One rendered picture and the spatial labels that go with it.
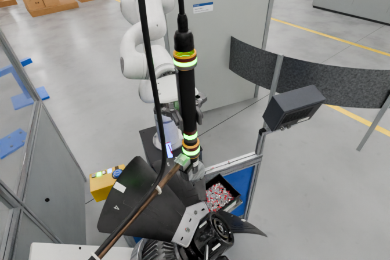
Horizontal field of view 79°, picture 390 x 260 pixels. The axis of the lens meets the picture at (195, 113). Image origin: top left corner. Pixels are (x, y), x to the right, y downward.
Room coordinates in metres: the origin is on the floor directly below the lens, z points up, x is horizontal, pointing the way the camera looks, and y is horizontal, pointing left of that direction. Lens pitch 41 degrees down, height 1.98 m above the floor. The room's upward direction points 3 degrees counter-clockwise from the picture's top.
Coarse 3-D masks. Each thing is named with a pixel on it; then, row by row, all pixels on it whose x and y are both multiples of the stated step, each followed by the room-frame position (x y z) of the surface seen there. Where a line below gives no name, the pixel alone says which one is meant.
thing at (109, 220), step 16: (144, 160) 0.47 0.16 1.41; (128, 176) 0.40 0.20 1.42; (144, 176) 0.41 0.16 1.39; (112, 192) 0.35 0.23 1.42; (128, 192) 0.36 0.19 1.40; (144, 192) 0.37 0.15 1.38; (128, 208) 0.32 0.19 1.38; (160, 208) 0.34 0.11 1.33; (176, 208) 0.36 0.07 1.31; (112, 224) 0.28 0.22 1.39; (144, 224) 0.30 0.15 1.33; (160, 224) 0.31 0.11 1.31; (176, 224) 0.32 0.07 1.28; (160, 240) 0.28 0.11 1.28
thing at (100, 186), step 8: (112, 168) 0.69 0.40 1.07; (120, 168) 0.69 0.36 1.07; (96, 176) 0.65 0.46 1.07; (104, 176) 0.65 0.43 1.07; (112, 176) 0.65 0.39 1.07; (96, 184) 0.61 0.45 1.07; (104, 184) 0.61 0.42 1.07; (112, 184) 0.61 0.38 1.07; (96, 192) 0.58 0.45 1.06; (104, 192) 0.59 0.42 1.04; (96, 200) 0.58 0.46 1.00
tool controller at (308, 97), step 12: (276, 96) 0.96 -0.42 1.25; (288, 96) 0.96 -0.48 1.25; (300, 96) 0.96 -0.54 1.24; (312, 96) 0.96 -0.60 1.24; (276, 108) 0.92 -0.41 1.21; (288, 108) 0.89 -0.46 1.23; (300, 108) 0.90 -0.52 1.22; (312, 108) 0.93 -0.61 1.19; (276, 120) 0.90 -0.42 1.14; (288, 120) 0.91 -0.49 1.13; (300, 120) 0.95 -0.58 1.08
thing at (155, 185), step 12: (144, 0) 0.33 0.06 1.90; (180, 0) 0.40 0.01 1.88; (144, 12) 0.33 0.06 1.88; (180, 12) 0.40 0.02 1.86; (144, 24) 0.33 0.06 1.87; (144, 36) 0.33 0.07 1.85; (156, 84) 0.33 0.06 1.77; (156, 96) 0.33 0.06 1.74; (156, 108) 0.33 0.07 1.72; (156, 180) 0.30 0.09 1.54; (120, 228) 0.21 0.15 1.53; (108, 240) 0.18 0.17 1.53; (96, 252) 0.16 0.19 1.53
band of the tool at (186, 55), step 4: (176, 52) 0.42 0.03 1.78; (180, 52) 0.42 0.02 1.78; (188, 52) 0.42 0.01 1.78; (192, 52) 0.42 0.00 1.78; (176, 56) 0.39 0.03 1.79; (180, 56) 0.39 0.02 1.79; (184, 56) 0.43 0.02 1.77; (188, 56) 0.39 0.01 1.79; (192, 56) 0.39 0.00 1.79; (176, 68) 0.39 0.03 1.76
